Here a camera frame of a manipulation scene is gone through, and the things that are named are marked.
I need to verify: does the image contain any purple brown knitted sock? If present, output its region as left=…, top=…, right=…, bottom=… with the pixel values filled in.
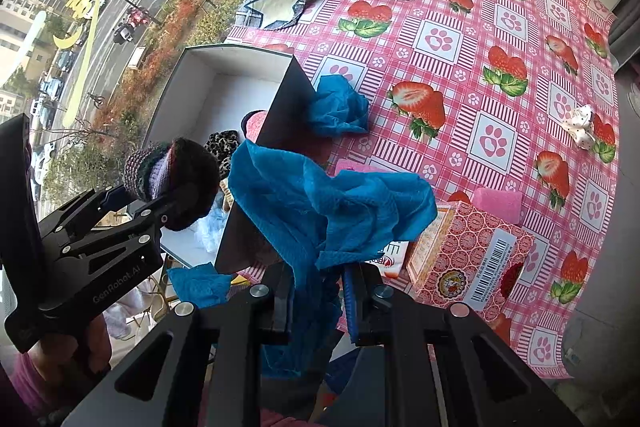
left=122, top=137, right=221, bottom=232

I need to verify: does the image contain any white polka dot scrunchie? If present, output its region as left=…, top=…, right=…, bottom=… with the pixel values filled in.
left=562, top=104, right=596, bottom=151

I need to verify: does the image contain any black box with white inside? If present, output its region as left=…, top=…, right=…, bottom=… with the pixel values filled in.
left=142, top=44, right=331, bottom=270

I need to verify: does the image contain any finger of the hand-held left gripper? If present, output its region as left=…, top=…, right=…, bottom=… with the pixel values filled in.
left=37, top=184, right=136, bottom=240
left=60, top=193, right=188, bottom=260

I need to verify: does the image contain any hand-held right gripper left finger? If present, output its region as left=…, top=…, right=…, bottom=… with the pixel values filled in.
left=60, top=264, right=296, bottom=427

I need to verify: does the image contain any person's left forearm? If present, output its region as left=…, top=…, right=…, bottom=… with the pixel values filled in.
left=12, top=352, right=56, bottom=413

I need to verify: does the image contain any yellow moon window decal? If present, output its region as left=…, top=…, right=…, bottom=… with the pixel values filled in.
left=52, top=29, right=83, bottom=50

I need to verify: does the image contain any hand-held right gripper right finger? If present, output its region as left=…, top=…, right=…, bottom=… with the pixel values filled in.
left=342, top=264, right=583, bottom=427

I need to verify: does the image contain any pink strawberry print tablecloth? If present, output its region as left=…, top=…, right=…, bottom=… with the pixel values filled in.
left=225, top=0, right=621, bottom=380

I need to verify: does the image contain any leopard print scrunchie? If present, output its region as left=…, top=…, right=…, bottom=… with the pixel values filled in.
left=204, top=129, right=240, bottom=180

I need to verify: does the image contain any pink sponge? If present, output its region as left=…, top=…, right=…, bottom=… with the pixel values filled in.
left=472, top=187, right=523, bottom=228

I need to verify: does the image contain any person's left hand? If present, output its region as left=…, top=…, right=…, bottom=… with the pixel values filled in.
left=30, top=314, right=113, bottom=388

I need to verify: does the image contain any white and red packet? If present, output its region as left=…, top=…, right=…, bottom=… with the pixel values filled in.
left=367, top=239, right=418, bottom=279

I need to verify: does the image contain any light blue fluffy scrunchie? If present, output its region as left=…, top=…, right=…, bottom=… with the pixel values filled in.
left=192, top=202, right=231, bottom=253

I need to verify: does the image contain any red patterned tissue box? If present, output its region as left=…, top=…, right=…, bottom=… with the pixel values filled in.
left=405, top=201, right=536, bottom=312

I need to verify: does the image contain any blue crinkled cloth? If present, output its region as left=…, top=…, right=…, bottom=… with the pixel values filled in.
left=167, top=141, right=438, bottom=380
left=310, top=75, right=371, bottom=138

